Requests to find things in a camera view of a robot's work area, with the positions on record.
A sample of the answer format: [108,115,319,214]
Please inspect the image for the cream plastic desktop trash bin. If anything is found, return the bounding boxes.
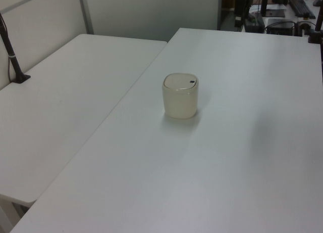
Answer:
[161,72,200,120]

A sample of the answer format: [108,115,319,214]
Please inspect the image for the white side table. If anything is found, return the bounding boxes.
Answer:
[0,33,169,233]

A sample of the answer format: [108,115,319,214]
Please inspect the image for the black device with green light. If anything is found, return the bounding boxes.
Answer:
[243,12,266,33]

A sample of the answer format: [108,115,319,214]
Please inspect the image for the black computer tower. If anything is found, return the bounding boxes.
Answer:
[234,0,247,29]

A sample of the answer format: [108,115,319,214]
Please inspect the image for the black electronics box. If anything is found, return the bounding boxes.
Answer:
[266,18,296,36]

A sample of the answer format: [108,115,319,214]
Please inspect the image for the black monitor stand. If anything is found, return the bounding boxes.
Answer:
[259,0,286,18]

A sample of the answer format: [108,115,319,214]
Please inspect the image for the black clamp stand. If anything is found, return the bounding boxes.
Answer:
[306,5,323,44]

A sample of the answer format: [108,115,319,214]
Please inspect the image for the black computer keyboard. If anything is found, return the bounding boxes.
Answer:
[287,0,317,20]

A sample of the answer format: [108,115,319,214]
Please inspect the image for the grey metal partition post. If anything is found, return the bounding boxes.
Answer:
[77,0,94,35]

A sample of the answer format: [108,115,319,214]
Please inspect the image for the black camera stand pole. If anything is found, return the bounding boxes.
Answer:
[0,12,32,83]

